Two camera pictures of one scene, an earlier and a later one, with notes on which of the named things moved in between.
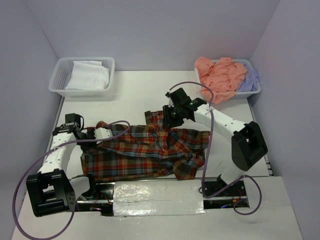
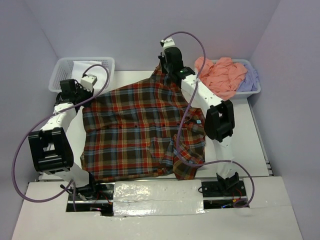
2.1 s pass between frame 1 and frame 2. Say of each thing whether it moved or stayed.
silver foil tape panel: stayed
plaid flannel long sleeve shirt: moved
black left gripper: moved
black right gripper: moved
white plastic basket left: stayed
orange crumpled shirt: stayed
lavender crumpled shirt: stayed
